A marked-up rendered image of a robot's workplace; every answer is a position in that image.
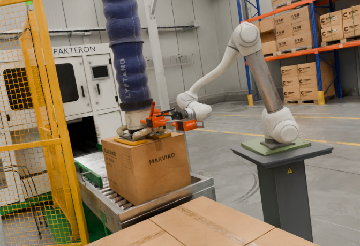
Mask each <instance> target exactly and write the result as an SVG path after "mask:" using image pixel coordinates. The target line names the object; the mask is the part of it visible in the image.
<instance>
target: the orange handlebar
mask: <svg viewBox="0 0 360 246"><path fill-rule="evenodd" d="M161 112H162V111H154V115H153V116H157V115H161ZM169 120H170V119H164V120H159V121H155V122H154V123H155V124H157V125H158V126H166V121H169ZM140 123H147V122H146V120H140ZM172 126H176V125H175V123H172ZM194 126H196V123H195V122H193V123H189V124H187V125H186V127H187V128H192V127H194Z"/></svg>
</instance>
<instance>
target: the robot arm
mask: <svg viewBox="0 0 360 246"><path fill-rule="evenodd" d="M261 49H262V43H261V38H260V33H259V30H258V28H257V27H256V26H255V25H254V24H251V23H249V22H246V21H245V22H242V23H241V24H239V25H238V26H237V27H236V28H235V29H234V31H233V33H232V36H231V38H230V40H229V43H228V45H227V48H226V51H225V53H224V57H223V59H222V61H221V63H220V64H219V66H218V67H216V68H215V69H214V70H213V71H211V72H210V73H208V74H207V75H205V76H204V77H202V78H201V79H199V80H198V81H197V82H196V83H194V85H193V86H192V87H191V88H190V89H189V90H188V91H186V92H185V93H181V94H179V95H178V96H177V99H176V101H177V104H178V106H179V107H180V108H181V109H182V110H181V111H176V108H171V109H169V110H165V111H162V112H161V115H157V116H156V117H160V116H171V118H172V120H175V118H178V119H179V120H181V119H186V118H196V119H197V120H204V119H206V118H208V117H210V116H211V114H212V109H211V107H210V106H209V105H206V104H202V103H198V102H197V100H198V97H197V94H198V91H199V90H200V89H201V88H202V87H203V86H205V85H206V84H208V83H210V82H211V81H213V80H214V79H216V78H218V77H219V76H221V75H223V74H224V73H225V72H226V71H227V70H228V69H229V68H230V66H231V65H232V64H233V62H234V61H235V60H236V58H237V57H238V56H239V55H240V54H241V55H242V56H245V59H246V61H247V64H248V66H249V68H250V71H251V73H252V76H253V78H254V81H255V83H256V86H257V88H258V91H259V93H260V96H261V98H262V101H263V103H264V105H265V108H264V110H263V112H262V127H263V131H264V136H265V140H264V141H260V144H261V145H264V146H266V147H268V148H269V149H270V150H275V149H277V148H282V147H286V146H290V145H295V144H296V143H295V142H294V140H296V139H297V137H298V135H299V126H298V124H297V123H296V121H295V119H294V117H293V115H292V113H291V112H290V110H289V108H287V107H285V106H283V104H282V102H281V99H280V96H279V94H278V91H277V89H276V87H275V84H274V81H273V78H272V76H271V73H270V71H269V69H268V66H267V64H266V61H265V59H264V56H263V53H262V51H261ZM171 111H174V113H173V114H172V115H164V113H168V112H171Z"/></svg>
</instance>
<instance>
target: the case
mask: <svg viewBox="0 0 360 246"><path fill-rule="evenodd" d="M165 132H168V133H171V134H172V136H169V137H165V138H161V139H157V138H152V137H147V136H146V138H145V139H146V143H143V144H139V145H134V146H131V145H128V144H124V143H120V142H118V141H114V138H117V137H119V135H118V136H113V137H109V138H105V139H101V144H102V150H103V156H104V161H105V165H106V171H107V176H108V182H109V187H110V188H111V189H112V190H114V191H115V192H116V193H118V194H119V195H120V196H122V197H123V198H125V199H126V200H128V201H129V202H131V203H132V204H133V205H135V206H136V205H138V204H141V203H144V202H146V201H148V200H151V199H154V198H156V197H159V196H162V195H164V194H167V193H169V192H172V191H175V190H177V189H180V188H182V187H185V186H187V185H190V184H192V182H191V176H190V169H189V162H188V155H187V151H186V144H185V138H184V134H183V133H177V132H169V131H165Z"/></svg>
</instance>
